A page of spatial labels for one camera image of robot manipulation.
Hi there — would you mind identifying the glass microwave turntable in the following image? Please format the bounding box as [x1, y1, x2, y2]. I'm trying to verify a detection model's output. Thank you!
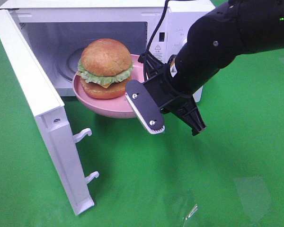
[55, 47, 84, 81]

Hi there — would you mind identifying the white microwave oven body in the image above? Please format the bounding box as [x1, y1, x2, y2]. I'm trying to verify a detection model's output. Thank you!
[0, 0, 164, 97]

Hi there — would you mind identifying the pink plate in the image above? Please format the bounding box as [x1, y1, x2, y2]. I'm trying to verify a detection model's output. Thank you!
[72, 54, 144, 118]

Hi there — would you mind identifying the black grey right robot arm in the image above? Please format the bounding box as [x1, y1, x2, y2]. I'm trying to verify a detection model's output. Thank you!
[125, 0, 284, 135]

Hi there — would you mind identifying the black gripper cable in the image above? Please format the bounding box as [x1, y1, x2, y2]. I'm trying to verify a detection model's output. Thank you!
[142, 0, 171, 82]

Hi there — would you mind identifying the green table mat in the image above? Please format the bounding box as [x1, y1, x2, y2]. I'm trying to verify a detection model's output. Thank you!
[0, 42, 284, 227]

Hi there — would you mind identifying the white microwave door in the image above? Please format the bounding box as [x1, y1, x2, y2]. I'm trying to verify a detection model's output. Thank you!
[0, 9, 99, 215]

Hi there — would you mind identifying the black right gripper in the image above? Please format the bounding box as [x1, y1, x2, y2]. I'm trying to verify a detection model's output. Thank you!
[125, 63, 206, 136]

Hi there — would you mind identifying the burger with lettuce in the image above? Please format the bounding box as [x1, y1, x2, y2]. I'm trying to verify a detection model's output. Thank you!
[77, 38, 133, 99]

